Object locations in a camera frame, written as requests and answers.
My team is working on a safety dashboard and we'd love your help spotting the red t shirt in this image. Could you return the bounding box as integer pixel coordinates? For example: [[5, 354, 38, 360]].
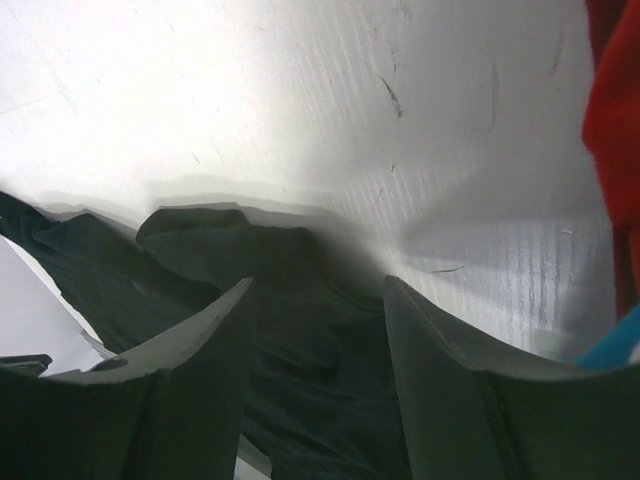
[[582, 1, 639, 318]]

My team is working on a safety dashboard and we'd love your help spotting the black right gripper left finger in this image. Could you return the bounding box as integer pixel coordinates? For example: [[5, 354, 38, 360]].
[[1, 279, 256, 479]]

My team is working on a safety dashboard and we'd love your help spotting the black t shirt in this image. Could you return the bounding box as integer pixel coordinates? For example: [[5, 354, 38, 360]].
[[1, 195, 411, 479]]

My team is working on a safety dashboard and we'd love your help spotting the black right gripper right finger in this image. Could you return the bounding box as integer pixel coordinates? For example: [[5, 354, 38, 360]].
[[384, 276, 639, 479]]

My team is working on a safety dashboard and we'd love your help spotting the blue t shirt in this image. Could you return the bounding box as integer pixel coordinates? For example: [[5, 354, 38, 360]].
[[576, 305, 640, 370]]

